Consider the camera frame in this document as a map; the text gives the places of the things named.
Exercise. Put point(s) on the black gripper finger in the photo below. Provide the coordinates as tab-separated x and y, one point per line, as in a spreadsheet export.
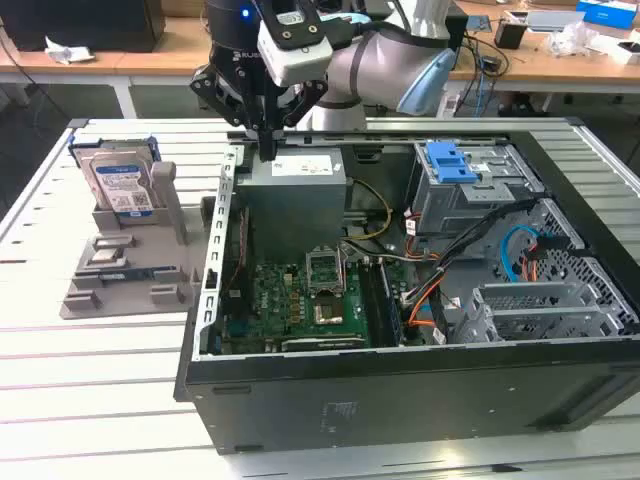
215	90
310	97

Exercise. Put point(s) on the hard disk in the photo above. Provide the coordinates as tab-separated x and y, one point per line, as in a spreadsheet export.
120	185

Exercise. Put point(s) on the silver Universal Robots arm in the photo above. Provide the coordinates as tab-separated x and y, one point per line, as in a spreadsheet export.
375	65

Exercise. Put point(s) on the black disk power connector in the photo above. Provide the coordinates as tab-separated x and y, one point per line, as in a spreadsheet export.
555	245

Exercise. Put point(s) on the metal disk bay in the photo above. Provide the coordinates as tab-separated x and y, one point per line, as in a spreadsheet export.
540	300

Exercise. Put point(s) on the wooden desk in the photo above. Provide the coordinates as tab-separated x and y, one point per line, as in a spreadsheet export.
165	60

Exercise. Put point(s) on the grey power supply unit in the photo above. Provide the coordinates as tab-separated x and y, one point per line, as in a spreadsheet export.
290	210

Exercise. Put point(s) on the large black box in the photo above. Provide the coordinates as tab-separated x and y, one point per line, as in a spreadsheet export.
100	25

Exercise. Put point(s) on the crumpled white paper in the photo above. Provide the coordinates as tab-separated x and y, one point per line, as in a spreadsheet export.
67	52

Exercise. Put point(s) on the blue plastic drive latch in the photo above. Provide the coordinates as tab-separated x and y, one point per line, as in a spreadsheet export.
450	165

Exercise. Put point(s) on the black computer tower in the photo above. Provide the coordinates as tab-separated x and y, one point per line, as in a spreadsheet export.
457	30

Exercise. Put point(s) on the grey parts rack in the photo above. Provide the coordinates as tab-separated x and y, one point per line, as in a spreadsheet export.
150	240

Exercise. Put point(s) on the silver drive cage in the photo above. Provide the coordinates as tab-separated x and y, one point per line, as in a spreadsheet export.
450	205

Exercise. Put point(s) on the silver CPU chip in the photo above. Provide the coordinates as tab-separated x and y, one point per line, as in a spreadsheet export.
106	257

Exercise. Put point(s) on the green motherboard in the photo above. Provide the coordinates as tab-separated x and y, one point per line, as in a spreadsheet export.
280	300

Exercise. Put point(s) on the blue RAM stick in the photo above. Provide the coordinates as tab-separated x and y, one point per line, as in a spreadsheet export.
125	275

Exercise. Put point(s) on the black square cup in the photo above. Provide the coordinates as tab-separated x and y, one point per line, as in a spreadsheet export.
510	32

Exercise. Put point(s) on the CPU socket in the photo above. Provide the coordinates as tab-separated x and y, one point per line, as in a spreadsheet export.
328	312

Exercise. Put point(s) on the black RAM slot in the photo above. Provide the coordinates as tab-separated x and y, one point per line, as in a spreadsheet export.
371	305

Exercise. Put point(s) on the installed RAM stick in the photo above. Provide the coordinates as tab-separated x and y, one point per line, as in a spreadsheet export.
390	305

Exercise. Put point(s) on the black expansion slot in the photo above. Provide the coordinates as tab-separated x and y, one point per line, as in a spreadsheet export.
325	343

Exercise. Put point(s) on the grey flat tray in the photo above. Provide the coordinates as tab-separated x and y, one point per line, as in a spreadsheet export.
555	20

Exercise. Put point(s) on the clear plastic bag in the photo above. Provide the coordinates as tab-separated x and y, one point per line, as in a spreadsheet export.
570	40

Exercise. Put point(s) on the blue cardboard box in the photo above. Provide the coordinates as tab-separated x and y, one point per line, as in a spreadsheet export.
602	12

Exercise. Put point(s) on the white open box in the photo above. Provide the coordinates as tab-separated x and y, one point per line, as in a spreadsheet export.
615	50

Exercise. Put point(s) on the black open PC case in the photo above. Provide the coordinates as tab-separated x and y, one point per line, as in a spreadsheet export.
400	400

